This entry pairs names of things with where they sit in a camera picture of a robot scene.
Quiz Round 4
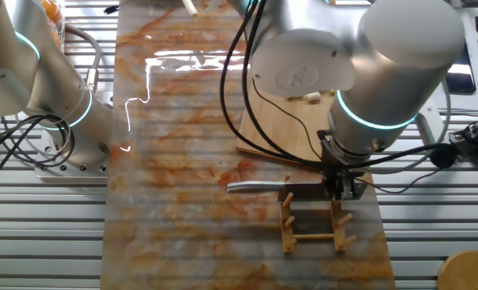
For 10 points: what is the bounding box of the wooden cutting board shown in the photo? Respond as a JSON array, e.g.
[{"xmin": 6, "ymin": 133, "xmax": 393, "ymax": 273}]
[{"xmin": 236, "ymin": 86, "xmax": 336, "ymax": 164}]

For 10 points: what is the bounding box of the black gripper cable with clip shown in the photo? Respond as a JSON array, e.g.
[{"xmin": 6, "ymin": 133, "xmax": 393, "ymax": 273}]
[{"xmin": 219, "ymin": 0, "xmax": 459, "ymax": 170}]

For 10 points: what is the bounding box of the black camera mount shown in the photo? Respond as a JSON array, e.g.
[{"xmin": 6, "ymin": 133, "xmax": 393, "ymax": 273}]
[{"xmin": 447, "ymin": 116, "xmax": 478, "ymax": 160}]

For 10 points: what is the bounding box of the marble pattern table mat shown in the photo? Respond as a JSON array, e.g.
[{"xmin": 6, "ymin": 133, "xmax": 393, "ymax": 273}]
[{"xmin": 100, "ymin": 0, "xmax": 397, "ymax": 290}]

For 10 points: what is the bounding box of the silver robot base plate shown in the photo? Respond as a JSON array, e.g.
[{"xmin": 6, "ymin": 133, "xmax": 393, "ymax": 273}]
[{"xmin": 34, "ymin": 127, "xmax": 111, "ymax": 181}]

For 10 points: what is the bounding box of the grey hose with metal connector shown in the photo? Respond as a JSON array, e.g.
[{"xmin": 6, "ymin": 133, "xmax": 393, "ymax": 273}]
[{"xmin": 63, "ymin": 24, "xmax": 104, "ymax": 96}]

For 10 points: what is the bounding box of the wooden mug tree stand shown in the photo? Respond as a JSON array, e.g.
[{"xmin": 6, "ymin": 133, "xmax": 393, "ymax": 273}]
[{"xmin": 436, "ymin": 249, "xmax": 478, "ymax": 290}]

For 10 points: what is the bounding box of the wooden peg knife rack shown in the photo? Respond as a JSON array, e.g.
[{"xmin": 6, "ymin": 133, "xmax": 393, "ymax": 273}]
[{"xmin": 279, "ymin": 172, "xmax": 357, "ymax": 254}]

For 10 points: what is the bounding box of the black cable bundle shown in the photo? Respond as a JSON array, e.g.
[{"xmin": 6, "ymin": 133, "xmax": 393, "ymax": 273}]
[{"xmin": 0, "ymin": 114, "xmax": 77, "ymax": 189}]

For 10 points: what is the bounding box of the black smartphone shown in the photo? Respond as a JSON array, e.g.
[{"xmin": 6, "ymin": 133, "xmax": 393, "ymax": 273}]
[{"xmin": 446, "ymin": 43, "xmax": 477, "ymax": 94}]

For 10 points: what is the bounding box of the clear plastic fruit container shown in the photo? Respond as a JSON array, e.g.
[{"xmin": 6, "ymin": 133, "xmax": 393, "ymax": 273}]
[{"xmin": 40, "ymin": 0, "xmax": 67, "ymax": 48}]

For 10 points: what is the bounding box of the steel cleaver knife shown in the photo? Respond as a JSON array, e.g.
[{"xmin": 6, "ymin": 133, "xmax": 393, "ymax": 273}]
[{"xmin": 226, "ymin": 179, "xmax": 368, "ymax": 203}]

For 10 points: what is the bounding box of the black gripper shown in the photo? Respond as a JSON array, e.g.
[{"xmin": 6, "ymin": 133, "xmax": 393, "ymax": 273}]
[{"xmin": 317, "ymin": 130, "xmax": 371, "ymax": 201}]

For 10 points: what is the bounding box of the orange fruit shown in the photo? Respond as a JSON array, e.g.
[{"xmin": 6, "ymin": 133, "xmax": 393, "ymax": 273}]
[{"xmin": 40, "ymin": 0, "xmax": 64, "ymax": 24}]

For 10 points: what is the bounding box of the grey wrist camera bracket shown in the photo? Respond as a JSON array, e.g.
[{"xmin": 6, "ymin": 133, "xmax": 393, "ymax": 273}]
[{"xmin": 414, "ymin": 98, "xmax": 445, "ymax": 146}]

